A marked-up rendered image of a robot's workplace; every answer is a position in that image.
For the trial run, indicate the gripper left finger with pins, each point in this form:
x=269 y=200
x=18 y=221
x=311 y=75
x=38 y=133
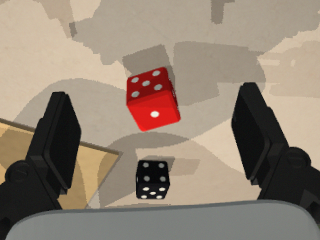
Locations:
x=49 y=168

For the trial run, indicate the black die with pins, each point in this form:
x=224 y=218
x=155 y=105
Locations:
x=152 y=179

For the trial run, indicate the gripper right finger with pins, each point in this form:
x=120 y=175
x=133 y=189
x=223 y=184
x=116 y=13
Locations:
x=282 y=172

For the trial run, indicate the red die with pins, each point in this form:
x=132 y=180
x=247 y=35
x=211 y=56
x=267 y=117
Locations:
x=151 y=99

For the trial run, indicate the tan flat mat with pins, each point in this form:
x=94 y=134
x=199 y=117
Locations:
x=92 y=163

